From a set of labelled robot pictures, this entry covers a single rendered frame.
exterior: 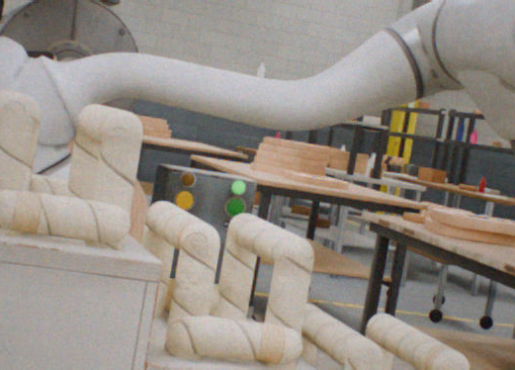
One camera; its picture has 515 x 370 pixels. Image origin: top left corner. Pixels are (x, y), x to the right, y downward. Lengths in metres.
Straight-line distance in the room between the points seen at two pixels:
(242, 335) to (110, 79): 0.53
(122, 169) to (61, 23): 1.08
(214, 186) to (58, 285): 1.15
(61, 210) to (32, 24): 1.09
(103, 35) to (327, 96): 0.63
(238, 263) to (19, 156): 0.30
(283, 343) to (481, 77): 0.51
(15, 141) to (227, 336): 0.23
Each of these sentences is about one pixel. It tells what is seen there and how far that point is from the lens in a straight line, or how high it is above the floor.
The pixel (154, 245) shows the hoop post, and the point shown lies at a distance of 1.15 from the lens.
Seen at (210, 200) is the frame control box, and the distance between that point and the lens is 2.07.
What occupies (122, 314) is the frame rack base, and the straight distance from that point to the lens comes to 0.94.
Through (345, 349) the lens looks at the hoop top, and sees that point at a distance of 1.06.
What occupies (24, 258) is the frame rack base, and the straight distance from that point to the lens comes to 0.93.
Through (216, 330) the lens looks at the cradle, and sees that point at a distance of 0.99.
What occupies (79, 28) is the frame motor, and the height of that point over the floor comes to 1.32.
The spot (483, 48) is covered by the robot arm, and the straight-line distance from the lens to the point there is 1.37.
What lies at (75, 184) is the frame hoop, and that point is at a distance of 1.13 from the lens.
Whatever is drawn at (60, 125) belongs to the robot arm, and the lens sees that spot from 1.41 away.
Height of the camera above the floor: 1.22
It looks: 3 degrees down
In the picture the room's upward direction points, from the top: 10 degrees clockwise
